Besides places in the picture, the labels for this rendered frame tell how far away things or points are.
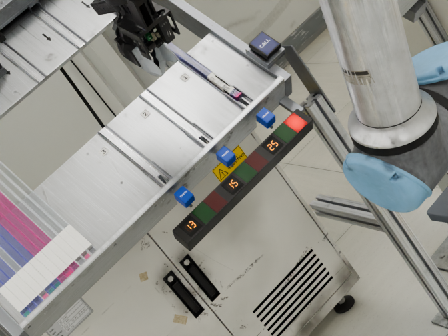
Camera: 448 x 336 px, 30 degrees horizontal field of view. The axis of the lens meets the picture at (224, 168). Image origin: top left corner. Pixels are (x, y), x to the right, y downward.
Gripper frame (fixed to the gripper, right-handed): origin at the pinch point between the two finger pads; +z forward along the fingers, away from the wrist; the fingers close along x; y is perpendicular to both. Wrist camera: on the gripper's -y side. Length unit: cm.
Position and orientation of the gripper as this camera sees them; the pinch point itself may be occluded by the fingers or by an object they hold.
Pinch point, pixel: (156, 68)
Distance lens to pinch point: 149.6
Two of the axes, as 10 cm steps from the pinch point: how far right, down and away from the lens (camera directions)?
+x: 6.8, -6.7, 2.9
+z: 2.8, 6.1, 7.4
